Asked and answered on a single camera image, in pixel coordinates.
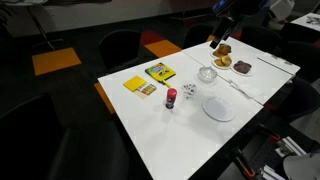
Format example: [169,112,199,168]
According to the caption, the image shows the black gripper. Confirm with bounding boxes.
[209,14,242,50]

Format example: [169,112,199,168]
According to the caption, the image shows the brown chocolate cake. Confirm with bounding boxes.
[233,60,253,75]

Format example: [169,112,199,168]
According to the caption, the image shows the yellow sticky note pad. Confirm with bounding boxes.
[122,75,148,93]

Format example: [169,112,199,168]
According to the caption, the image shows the grey rounded cover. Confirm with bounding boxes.
[283,152,320,180]

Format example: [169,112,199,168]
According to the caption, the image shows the notepad with coloured page flags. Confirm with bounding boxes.
[134,82,158,100]

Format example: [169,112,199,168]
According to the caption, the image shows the black metal stand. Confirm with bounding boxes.
[25,4,65,52]

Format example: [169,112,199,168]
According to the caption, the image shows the aluminium profile rail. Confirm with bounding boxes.
[274,135,308,158]

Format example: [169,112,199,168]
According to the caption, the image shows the yellow Crayola marker box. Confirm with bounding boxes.
[144,62,177,83]

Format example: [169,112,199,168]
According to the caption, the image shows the white paper napkin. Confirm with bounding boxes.
[229,79,264,99]

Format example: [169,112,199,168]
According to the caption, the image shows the empty white plate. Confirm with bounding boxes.
[201,96,236,123]

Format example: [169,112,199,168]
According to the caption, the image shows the white sugar packet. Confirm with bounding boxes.
[181,83,198,95]

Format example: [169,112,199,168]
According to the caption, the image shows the clear glass bowl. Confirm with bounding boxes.
[197,65,219,84]

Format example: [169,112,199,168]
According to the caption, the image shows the purple bottle with red cap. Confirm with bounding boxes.
[165,87,178,110]

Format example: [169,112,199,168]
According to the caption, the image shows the white plate with bread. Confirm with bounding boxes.
[209,49,233,70]

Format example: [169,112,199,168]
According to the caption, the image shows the white plate with brown cake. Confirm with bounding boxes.
[230,60,254,78]

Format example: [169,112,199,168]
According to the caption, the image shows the golden bread muffin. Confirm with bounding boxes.
[212,49,225,59]
[214,58,226,68]
[221,55,233,67]
[218,43,233,56]

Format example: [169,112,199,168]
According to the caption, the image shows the black and orange clamp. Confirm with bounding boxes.
[255,122,282,143]
[233,146,258,179]

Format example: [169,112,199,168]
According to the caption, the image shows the black office chair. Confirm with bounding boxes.
[239,24,284,55]
[0,93,132,180]
[98,29,143,73]
[182,23,215,50]
[273,77,320,124]

